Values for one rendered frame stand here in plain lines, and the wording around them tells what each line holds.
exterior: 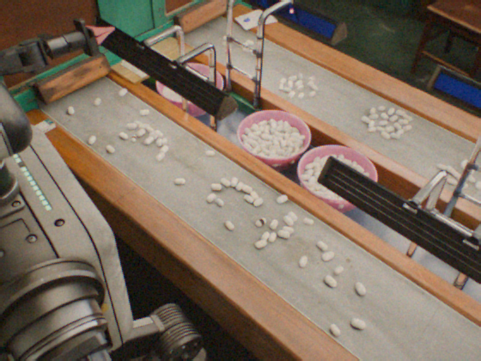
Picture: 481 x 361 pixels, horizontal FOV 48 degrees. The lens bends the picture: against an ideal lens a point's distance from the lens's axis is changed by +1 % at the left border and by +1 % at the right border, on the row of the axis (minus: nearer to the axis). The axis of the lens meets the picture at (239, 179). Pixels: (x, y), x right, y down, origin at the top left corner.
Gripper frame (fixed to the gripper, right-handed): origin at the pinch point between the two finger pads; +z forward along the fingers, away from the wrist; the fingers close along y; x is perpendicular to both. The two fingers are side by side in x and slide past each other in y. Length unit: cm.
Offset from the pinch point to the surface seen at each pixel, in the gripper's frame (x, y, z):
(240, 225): 35, 61, 9
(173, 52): -48, 28, 41
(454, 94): 62, 37, 76
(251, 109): -11, 49, 50
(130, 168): -5.2, 46.9, -6.7
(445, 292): 86, 77, 39
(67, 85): -44, 24, -7
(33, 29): -41.9, 1.6, -11.6
